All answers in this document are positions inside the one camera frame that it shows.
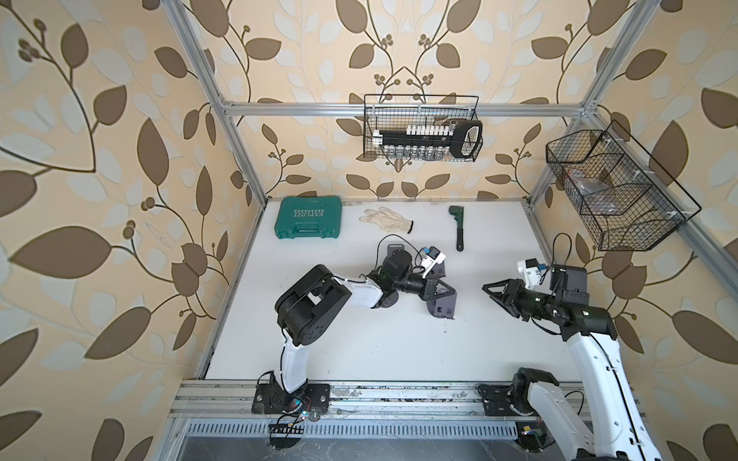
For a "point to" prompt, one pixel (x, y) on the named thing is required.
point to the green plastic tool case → (308, 216)
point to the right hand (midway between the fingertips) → (487, 292)
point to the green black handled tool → (458, 212)
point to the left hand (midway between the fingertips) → (450, 289)
